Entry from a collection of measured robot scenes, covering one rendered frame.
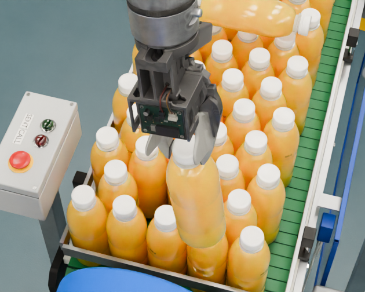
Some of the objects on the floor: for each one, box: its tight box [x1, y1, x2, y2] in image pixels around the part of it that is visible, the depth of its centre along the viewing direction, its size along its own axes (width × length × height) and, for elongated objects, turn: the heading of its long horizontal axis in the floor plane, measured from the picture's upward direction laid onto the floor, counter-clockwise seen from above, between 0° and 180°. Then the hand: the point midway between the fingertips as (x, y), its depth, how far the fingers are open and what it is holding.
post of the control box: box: [38, 190, 67, 265], centre depth 198 cm, size 4×4×100 cm
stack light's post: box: [345, 206, 365, 292], centre depth 194 cm, size 4×4×110 cm
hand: (186, 149), depth 107 cm, fingers closed on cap, 4 cm apart
